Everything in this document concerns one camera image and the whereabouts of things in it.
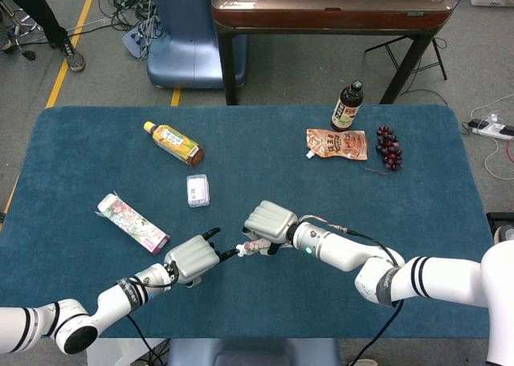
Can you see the black folding stand frame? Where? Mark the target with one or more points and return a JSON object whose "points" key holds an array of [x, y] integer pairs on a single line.
{"points": [[437, 57]]}

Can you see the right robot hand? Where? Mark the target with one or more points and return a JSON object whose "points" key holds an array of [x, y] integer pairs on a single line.
{"points": [[271, 221]]}

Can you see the white power strip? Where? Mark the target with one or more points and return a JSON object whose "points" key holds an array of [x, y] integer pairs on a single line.
{"points": [[490, 128]]}

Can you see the blue robot torso base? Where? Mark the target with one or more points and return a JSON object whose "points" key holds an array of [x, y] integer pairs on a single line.
{"points": [[257, 354]]}

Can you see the pink floral carton box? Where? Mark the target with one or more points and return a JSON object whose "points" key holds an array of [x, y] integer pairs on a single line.
{"points": [[132, 221]]}

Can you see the brown mahjong table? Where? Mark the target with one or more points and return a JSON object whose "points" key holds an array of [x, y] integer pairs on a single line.
{"points": [[321, 19]]}

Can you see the dark red grape bunch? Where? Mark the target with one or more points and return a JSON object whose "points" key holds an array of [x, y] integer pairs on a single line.
{"points": [[388, 147]]}

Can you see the person in black trousers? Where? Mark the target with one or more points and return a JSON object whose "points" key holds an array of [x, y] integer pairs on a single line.
{"points": [[40, 9]]}

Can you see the yellow label tea bottle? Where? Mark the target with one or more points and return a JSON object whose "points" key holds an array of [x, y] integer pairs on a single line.
{"points": [[176, 141]]}

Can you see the metal stool frame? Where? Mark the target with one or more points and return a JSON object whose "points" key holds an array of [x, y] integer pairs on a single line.
{"points": [[20, 25]]}

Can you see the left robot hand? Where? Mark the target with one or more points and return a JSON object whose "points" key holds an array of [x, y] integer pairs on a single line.
{"points": [[190, 257]]}

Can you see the dark labeled sauce bottle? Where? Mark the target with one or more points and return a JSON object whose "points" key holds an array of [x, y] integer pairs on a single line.
{"points": [[346, 111]]}

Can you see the orange spout pouch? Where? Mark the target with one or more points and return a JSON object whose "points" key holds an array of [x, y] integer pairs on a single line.
{"points": [[341, 143]]}

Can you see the blue plastic machine base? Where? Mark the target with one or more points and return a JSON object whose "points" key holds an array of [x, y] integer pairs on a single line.
{"points": [[180, 41]]}

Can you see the teal blue carpeted table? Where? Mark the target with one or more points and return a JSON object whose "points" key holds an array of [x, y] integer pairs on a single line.
{"points": [[281, 173]]}

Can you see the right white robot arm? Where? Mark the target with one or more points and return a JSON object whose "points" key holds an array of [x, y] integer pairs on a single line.
{"points": [[441, 277]]}

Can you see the floral white toothpaste tube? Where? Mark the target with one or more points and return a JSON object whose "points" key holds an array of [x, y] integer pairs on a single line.
{"points": [[253, 246]]}

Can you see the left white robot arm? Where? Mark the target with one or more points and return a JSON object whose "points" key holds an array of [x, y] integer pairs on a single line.
{"points": [[112, 298]]}

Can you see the clear plastic floss pick box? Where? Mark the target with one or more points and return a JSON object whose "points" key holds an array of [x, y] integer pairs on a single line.
{"points": [[198, 191]]}

